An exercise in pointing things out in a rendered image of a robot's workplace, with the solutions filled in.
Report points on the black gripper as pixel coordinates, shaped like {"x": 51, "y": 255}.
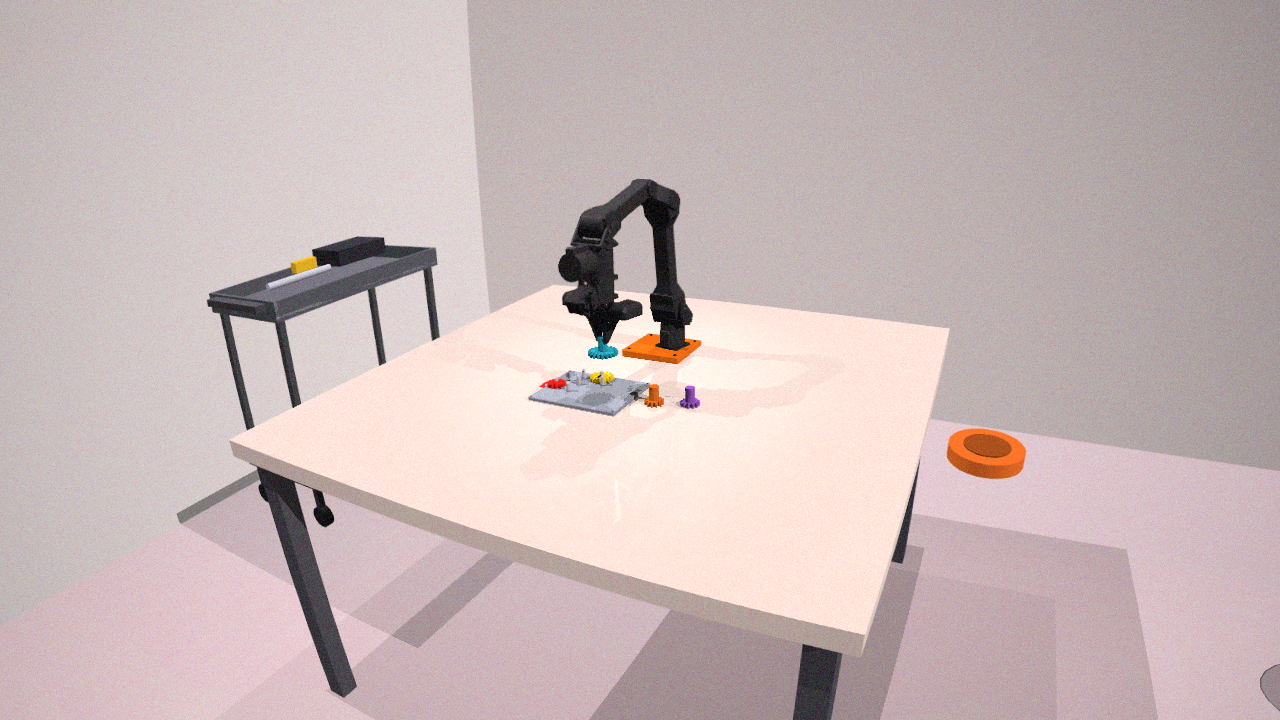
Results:
{"x": 606, "y": 316}

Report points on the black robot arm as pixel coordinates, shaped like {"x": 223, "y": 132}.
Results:
{"x": 595, "y": 256}

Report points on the teal gear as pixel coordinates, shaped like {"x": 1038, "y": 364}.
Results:
{"x": 603, "y": 351}

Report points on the orange gear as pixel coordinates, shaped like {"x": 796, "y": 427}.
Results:
{"x": 654, "y": 400}

